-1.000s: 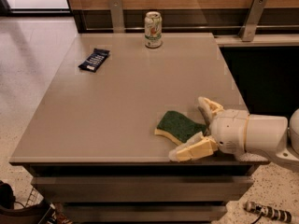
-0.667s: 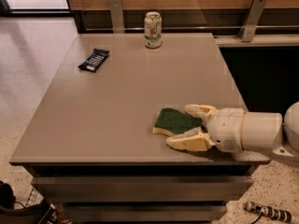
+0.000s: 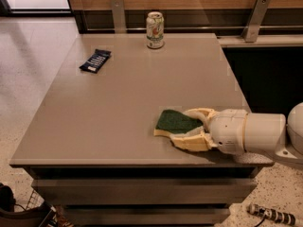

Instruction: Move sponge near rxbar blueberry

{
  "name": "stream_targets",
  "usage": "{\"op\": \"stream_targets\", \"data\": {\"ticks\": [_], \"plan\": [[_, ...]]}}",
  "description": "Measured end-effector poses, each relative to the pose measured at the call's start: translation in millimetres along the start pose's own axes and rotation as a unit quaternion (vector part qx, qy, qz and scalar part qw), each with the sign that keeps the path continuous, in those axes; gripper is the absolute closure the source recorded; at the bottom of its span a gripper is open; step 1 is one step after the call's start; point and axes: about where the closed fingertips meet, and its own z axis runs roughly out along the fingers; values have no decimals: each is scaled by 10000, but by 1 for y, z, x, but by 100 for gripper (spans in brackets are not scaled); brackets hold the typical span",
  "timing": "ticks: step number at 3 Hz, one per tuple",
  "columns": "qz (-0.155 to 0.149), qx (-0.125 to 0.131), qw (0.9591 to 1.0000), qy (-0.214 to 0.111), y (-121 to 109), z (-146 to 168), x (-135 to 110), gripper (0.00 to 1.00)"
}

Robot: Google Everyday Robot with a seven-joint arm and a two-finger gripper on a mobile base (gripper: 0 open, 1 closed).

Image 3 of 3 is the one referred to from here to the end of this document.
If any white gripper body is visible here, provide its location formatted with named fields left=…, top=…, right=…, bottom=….
left=209, top=109, right=248, bottom=154

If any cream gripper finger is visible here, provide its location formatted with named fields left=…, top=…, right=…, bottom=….
left=169, top=131, right=215, bottom=152
left=184, top=108, right=219, bottom=131

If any green and yellow sponge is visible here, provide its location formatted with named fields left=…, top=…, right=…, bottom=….
left=153, top=110, right=203, bottom=137

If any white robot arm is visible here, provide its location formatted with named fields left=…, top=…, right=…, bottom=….
left=169, top=103, right=303, bottom=169

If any white green soda can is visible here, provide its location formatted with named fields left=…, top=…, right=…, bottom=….
left=146, top=11, right=164, bottom=49

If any grey table with drawers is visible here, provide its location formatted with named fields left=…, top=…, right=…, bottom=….
left=10, top=34, right=271, bottom=227

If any black white power strip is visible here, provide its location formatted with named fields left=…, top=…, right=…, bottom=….
left=247, top=203, right=303, bottom=227

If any right metal bracket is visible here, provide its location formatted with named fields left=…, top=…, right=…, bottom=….
left=242, top=0, right=271, bottom=43

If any metal bracket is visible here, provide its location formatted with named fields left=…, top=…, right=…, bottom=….
left=242, top=0, right=271, bottom=43
left=110, top=0, right=127, bottom=33

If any horizontal metal rail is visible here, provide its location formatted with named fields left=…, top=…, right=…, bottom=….
left=80, top=26, right=303, bottom=34

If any left metal bracket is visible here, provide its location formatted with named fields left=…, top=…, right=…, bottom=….
left=110, top=0, right=127, bottom=33

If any wire basket on floor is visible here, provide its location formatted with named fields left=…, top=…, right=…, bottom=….
left=26, top=190, right=45, bottom=210

